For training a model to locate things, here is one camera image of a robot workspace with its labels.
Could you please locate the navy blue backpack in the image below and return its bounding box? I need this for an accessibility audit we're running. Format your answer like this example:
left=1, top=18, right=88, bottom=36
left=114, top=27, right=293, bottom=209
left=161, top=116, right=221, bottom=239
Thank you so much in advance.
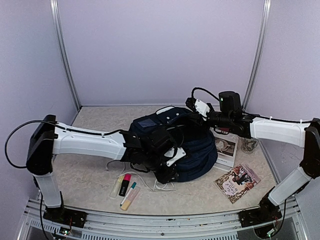
left=128, top=107, right=218, bottom=183

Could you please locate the white charger with cable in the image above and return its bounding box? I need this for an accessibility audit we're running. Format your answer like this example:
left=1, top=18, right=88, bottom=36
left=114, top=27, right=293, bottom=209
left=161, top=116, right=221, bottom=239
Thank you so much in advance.
left=105, top=160, right=176, bottom=192

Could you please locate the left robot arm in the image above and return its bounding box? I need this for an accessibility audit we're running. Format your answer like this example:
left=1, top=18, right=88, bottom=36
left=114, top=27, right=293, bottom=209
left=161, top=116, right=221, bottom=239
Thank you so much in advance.
left=4, top=114, right=187, bottom=228

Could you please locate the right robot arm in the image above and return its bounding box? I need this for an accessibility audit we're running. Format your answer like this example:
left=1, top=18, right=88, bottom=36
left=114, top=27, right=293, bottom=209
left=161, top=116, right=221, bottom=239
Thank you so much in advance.
left=193, top=91, right=320, bottom=227

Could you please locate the red patterned plate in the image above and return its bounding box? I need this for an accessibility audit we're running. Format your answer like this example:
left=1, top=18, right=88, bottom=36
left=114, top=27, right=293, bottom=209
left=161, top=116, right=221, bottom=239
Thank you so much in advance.
left=213, top=127, right=230, bottom=135

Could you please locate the coffee cover white book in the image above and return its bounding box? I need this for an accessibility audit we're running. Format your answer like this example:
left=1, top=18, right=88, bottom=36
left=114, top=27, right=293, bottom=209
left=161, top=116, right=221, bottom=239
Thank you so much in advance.
left=213, top=134, right=239, bottom=172

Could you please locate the white patterned mug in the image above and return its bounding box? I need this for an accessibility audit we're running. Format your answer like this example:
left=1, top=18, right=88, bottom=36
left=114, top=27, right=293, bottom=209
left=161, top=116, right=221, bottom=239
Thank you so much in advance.
left=241, top=138, right=259, bottom=154

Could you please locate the teal white marker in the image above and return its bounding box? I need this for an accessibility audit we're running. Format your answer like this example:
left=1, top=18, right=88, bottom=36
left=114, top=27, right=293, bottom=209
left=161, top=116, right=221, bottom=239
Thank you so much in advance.
left=120, top=182, right=137, bottom=206

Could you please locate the pink black highlighter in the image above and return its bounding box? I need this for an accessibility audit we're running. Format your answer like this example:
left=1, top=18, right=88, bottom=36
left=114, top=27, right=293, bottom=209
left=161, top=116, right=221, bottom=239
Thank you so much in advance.
left=118, top=173, right=132, bottom=197

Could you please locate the yellow highlighter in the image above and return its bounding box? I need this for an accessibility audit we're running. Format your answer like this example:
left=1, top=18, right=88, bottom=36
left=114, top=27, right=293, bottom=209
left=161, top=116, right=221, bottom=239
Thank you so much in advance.
left=109, top=175, right=124, bottom=199

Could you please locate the orange pastel highlighter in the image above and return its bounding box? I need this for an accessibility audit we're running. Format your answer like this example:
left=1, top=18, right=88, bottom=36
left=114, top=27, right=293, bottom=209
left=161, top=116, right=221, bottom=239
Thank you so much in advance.
left=120, top=186, right=141, bottom=211

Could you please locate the illustrated floral cover book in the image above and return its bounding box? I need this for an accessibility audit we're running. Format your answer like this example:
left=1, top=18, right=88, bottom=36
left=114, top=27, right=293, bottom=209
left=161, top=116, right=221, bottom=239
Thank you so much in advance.
left=214, top=163, right=261, bottom=204

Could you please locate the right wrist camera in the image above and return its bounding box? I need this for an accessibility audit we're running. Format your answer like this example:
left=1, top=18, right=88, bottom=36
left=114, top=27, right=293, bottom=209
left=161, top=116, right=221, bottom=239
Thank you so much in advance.
left=185, top=97, right=211, bottom=119

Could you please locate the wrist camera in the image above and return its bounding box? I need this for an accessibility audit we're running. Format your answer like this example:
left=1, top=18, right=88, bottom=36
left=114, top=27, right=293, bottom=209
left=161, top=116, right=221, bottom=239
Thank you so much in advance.
left=164, top=147, right=186, bottom=167
left=185, top=97, right=211, bottom=119

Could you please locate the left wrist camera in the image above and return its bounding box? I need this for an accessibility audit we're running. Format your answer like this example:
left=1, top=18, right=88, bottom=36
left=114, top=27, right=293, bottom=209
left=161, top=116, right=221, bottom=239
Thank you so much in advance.
left=164, top=147, right=186, bottom=167

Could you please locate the front aluminium rail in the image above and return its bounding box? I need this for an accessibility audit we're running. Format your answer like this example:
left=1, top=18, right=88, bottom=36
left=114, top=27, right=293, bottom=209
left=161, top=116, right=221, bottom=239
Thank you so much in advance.
left=14, top=198, right=311, bottom=240

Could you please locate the right aluminium frame post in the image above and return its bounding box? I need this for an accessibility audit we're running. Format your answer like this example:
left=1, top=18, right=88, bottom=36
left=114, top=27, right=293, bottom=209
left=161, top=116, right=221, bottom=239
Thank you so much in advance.
left=242, top=0, right=272, bottom=110

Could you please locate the aluminium frame post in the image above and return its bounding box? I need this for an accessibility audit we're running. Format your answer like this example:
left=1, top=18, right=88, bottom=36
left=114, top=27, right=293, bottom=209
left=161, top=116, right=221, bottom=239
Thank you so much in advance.
left=50, top=0, right=82, bottom=112
left=242, top=0, right=272, bottom=110

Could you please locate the left aluminium frame post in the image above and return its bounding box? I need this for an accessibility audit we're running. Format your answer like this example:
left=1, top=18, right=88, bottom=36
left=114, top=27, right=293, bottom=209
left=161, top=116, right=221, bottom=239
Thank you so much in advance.
left=50, top=0, right=82, bottom=112

